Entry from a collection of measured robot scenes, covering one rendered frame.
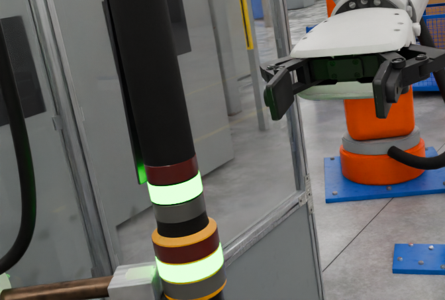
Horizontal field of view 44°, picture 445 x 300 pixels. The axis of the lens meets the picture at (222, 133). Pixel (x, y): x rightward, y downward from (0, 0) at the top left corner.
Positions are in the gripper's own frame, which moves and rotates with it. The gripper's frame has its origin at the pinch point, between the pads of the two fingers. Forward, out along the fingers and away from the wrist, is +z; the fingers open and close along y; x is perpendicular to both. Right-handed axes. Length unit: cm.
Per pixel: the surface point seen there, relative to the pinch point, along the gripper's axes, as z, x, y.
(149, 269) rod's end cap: 16.0, -5.0, 8.6
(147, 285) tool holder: 17.3, -5.1, 8.0
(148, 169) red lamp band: 15.0, 2.2, 6.9
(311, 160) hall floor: -386, -237, 157
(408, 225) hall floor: -267, -214, 51
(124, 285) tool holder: 17.8, -5.0, 9.5
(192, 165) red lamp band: 13.6, 1.8, 4.6
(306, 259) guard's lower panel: -102, -107, 52
